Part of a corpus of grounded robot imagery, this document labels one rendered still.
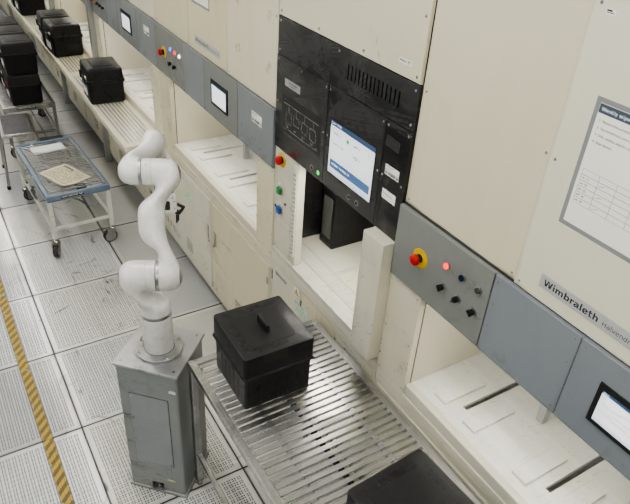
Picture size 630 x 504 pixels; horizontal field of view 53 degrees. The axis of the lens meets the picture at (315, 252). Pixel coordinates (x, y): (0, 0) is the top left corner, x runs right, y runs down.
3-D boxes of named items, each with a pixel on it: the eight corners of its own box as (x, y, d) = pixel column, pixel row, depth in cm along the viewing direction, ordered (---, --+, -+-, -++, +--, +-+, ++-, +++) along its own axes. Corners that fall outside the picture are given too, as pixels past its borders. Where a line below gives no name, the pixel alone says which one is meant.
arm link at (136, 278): (170, 321, 246) (166, 271, 233) (121, 323, 244) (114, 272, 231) (172, 302, 256) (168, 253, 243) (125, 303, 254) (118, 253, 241)
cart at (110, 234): (20, 198, 501) (7, 142, 474) (86, 184, 526) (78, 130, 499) (54, 260, 435) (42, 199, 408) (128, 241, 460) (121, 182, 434)
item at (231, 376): (277, 343, 267) (278, 311, 258) (310, 386, 248) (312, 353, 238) (215, 363, 255) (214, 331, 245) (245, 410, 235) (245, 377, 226)
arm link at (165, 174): (141, 289, 246) (184, 289, 248) (136, 293, 234) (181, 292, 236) (138, 159, 243) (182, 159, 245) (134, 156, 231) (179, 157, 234)
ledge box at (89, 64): (80, 92, 479) (75, 57, 465) (117, 88, 491) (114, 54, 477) (88, 106, 458) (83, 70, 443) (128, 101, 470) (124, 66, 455)
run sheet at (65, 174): (36, 173, 441) (36, 171, 440) (66, 163, 457) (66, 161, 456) (63, 188, 426) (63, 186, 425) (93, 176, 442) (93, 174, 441)
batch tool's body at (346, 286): (260, 377, 355) (267, 15, 247) (395, 327, 399) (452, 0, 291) (346, 499, 294) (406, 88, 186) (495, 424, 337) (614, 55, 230)
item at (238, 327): (211, 334, 247) (210, 308, 239) (279, 313, 260) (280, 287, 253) (243, 383, 226) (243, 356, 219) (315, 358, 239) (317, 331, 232)
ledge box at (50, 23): (43, 48, 561) (38, 18, 546) (75, 45, 575) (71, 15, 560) (53, 58, 540) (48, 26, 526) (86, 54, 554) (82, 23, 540)
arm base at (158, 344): (127, 358, 254) (122, 322, 244) (148, 328, 270) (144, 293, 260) (171, 368, 251) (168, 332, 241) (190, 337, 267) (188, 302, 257)
